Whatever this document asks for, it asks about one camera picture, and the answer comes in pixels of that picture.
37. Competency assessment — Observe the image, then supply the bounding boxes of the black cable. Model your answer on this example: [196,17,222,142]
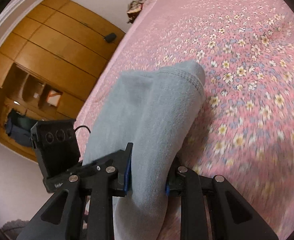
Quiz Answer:
[74,126,91,136]

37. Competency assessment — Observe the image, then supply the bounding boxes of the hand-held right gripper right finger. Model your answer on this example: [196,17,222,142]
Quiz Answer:
[165,165,279,240]

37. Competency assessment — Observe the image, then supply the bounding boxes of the grey pants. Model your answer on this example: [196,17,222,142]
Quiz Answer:
[82,60,206,240]

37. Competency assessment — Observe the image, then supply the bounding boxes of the orange white box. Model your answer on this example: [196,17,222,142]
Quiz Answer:
[46,90,63,108]

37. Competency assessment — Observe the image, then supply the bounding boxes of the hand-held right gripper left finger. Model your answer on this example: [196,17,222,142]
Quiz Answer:
[17,142,133,240]

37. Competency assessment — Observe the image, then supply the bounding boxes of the pink floral bed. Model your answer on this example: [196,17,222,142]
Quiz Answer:
[74,0,294,240]

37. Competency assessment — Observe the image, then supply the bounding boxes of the wooden wardrobe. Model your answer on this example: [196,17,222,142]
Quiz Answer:
[0,0,126,162]

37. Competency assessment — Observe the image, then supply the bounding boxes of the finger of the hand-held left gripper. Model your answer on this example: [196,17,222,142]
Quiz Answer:
[70,150,126,176]

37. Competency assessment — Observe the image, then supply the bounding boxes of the dark bag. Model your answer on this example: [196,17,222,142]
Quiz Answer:
[5,109,38,147]

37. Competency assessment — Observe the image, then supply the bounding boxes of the pile of clothes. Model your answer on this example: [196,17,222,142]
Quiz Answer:
[126,0,147,18]

